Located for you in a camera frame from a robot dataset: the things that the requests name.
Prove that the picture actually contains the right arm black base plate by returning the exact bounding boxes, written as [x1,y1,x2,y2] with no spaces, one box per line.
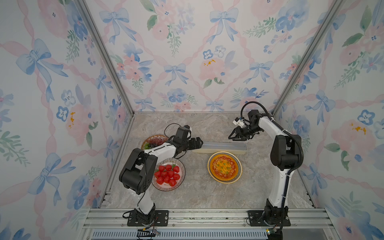
[247,210,291,227]

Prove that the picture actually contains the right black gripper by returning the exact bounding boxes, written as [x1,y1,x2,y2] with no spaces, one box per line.
[228,125,262,141]

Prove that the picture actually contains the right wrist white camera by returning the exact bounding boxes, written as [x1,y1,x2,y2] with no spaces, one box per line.
[233,118,245,128]

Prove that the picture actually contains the yellow plate with food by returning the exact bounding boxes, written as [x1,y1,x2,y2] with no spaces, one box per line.
[207,152,243,184]

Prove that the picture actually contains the plate of red strawberries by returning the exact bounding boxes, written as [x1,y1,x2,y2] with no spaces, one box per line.
[152,158,186,192]

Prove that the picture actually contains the plate of grapes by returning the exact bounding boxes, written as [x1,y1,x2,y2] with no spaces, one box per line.
[141,135,169,150]

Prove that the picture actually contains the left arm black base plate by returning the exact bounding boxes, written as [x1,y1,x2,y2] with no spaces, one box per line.
[124,209,169,227]

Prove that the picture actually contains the cream plastic wrap dispenser box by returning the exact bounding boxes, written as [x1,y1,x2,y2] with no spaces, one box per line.
[192,142,248,155]

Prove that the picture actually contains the aluminium front rail frame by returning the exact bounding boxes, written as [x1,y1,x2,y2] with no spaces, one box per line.
[78,209,340,240]

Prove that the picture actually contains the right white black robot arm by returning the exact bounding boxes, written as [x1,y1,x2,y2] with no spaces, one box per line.
[228,101,304,228]

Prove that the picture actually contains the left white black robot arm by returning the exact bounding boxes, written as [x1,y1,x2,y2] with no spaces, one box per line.
[119,125,204,227]

